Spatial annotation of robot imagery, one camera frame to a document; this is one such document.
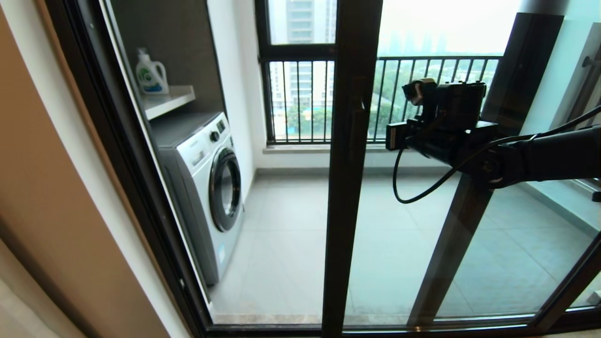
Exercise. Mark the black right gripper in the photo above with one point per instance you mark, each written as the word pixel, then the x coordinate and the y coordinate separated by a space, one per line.
pixel 446 141

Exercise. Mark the dark brown sliding glass door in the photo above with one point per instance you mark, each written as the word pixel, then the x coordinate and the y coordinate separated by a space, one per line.
pixel 350 211

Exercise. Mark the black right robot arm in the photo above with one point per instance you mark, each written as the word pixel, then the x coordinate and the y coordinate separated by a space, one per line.
pixel 554 157

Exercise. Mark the long black balcony railing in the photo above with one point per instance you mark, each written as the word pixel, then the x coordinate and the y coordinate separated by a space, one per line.
pixel 446 58

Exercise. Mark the long grey stone sill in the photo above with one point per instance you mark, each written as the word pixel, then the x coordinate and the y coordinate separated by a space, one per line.
pixel 296 148

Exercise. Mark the dark brown fixed glass door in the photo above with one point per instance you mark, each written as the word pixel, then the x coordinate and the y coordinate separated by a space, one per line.
pixel 526 70

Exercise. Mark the white front-load washing machine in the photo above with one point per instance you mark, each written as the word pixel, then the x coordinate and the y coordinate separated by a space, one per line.
pixel 202 188

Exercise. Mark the dark brown niche panel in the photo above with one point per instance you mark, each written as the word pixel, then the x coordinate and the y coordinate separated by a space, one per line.
pixel 188 51

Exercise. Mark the white detergent bottle green label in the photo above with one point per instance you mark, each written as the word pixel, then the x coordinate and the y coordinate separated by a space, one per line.
pixel 151 77

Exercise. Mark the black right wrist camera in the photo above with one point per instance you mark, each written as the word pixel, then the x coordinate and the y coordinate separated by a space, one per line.
pixel 460 103

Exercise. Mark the black balcony window frame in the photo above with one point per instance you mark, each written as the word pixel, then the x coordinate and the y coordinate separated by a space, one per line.
pixel 300 51

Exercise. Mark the white wall shelf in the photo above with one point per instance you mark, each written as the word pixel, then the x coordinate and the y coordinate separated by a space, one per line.
pixel 170 100

